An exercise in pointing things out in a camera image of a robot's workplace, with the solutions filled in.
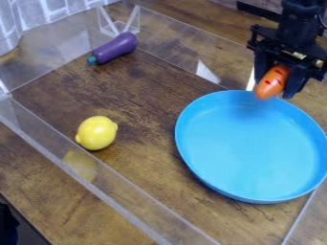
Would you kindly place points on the clear acrylic enclosure wall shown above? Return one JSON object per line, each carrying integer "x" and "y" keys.
{"x": 130, "y": 194}

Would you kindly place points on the yellow toy lemon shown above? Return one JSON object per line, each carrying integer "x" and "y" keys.
{"x": 96, "y": 133}

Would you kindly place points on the dark baseboard strip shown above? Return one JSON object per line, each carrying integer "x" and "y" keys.
{"x": 242, "y": 6}

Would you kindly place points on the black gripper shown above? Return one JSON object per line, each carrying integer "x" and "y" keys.
{"x": 291, "y": 44}

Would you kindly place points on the white patterned curtain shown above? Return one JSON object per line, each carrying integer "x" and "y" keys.
{"x": 22, "y": 15}

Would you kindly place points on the purple toy eggplant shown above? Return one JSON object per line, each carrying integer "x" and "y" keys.
{"x": 118, "y": 47}

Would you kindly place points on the blue plastic plate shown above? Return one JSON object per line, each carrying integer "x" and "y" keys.
{"x": 257, "y": 150}

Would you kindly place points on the orange toy carrot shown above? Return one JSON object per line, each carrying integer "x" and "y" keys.
{"x": 273, "y": 82}

